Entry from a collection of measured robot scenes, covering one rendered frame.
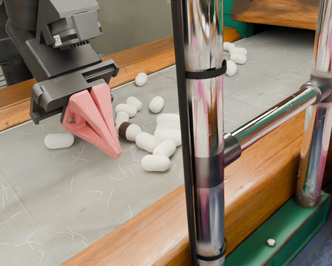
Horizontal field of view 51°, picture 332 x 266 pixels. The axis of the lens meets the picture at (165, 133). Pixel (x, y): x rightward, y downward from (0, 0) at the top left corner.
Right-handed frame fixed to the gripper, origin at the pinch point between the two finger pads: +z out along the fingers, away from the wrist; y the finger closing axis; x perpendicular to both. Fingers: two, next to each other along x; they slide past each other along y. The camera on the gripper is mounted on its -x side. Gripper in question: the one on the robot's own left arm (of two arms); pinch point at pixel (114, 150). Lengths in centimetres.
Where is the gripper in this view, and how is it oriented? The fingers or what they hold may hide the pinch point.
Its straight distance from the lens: 38.8
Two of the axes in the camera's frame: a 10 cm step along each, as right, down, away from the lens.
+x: -3.6, 4.7, 8.0
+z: 5.7, 8.0, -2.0
